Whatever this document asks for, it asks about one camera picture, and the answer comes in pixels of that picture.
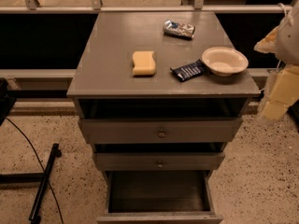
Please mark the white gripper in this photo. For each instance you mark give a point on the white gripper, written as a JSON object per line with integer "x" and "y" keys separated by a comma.
{"x": 289, "y": 40}

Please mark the grey bottom drawer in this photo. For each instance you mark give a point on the grey bottom drawer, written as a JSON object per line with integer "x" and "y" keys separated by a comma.
{"x": 159, "y": 197}

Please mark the grey drawer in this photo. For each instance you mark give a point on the grey drawer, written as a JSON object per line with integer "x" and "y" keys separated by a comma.
{"x": 149, "y": 131}
{"x": 158, "y": 161}
{"x": 159, "y": 197}

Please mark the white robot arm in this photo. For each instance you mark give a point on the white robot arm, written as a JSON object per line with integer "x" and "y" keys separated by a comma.
{"x": 283, "y": 41}

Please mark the grey top drawer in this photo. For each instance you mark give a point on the grey top drawer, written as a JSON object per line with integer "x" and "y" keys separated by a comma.
{"x": 149, "y": 131}

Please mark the grey wooden drawer cabinet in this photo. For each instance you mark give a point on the grey wooden drawer cabinet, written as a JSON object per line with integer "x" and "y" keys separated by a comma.
{"x": 104, "y": 86}

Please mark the grey middle drawer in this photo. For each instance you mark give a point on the grey middle drawer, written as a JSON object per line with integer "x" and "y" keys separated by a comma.
{"x": 158, "y": 161}

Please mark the white plastic bowl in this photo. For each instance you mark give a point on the white plastic bowl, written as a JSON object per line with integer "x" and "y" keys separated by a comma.
{"x": 224, "y": 62}

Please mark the dark blue snack packet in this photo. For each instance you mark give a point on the dark blue snack packet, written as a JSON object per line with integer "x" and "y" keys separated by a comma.
{"x": 189, "y": 71}

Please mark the silver crumpled foil bag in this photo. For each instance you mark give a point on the silver crumpled foil bag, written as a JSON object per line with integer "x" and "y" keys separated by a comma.
{"x": 179, "y": 29}

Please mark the yellow sponge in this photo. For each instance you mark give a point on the yellow sponge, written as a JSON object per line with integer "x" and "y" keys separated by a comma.
{"x": 144, "y": 63}

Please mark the black metal floor stand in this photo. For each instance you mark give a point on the black metal floor stand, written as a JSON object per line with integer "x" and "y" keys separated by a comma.
{"x": 42, "y": 179}

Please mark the black equipment at left edge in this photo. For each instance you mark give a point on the black equipment at left edge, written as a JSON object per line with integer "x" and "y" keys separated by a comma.
{"x": 6, "y": 100}

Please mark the metal railing frame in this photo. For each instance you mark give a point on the metal railing frame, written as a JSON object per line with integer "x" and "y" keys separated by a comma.
{"x": 62, "y": 8}

